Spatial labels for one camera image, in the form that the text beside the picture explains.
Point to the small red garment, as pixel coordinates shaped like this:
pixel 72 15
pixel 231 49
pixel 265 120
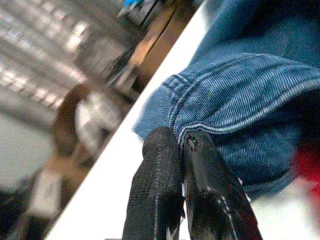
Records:
pixel 310 162

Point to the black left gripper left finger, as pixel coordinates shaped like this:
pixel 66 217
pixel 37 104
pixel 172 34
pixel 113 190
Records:
pixel 157 180

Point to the white table with black legs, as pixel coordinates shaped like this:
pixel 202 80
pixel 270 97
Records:
pixel 105 195

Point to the blue denim garment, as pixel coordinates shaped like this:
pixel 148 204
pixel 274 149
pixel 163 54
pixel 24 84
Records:
pixel 237 100

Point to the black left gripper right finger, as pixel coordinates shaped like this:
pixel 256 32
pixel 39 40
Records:
pixel 210 190

